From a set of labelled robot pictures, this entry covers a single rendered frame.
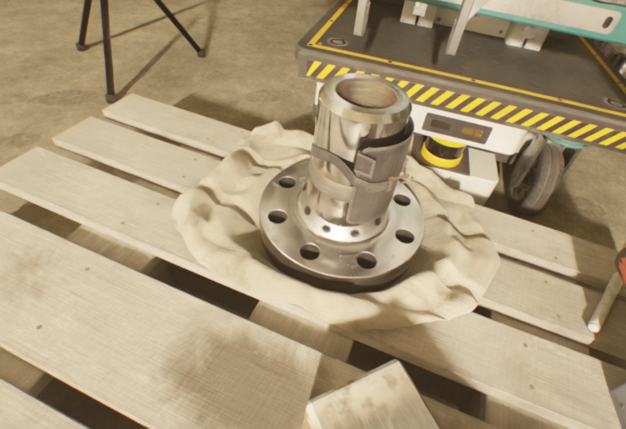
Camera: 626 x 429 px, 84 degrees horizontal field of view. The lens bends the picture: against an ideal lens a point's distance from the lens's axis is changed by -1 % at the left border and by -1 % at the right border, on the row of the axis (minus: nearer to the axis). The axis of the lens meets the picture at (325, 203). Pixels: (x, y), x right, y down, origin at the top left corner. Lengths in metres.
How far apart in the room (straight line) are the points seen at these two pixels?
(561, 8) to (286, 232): 0.61
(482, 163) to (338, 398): 0.65
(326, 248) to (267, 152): 0.29
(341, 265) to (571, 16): 0.60
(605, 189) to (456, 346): 0.87
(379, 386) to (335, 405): 0.05
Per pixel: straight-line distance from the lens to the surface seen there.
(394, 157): 0.43
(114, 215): 0.65
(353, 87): 0.48
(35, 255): 0.65
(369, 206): 0.47
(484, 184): 0.84
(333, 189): 0.46
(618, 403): 0.61
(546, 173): 0.91
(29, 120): 1.26
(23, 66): 1.59
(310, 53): 0.72
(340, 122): 0.41
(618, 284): 0.74
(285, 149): 0.72
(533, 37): 1.03
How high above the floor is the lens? 0.58
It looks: 44 degrees down
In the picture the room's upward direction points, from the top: 9 degrees clockwise
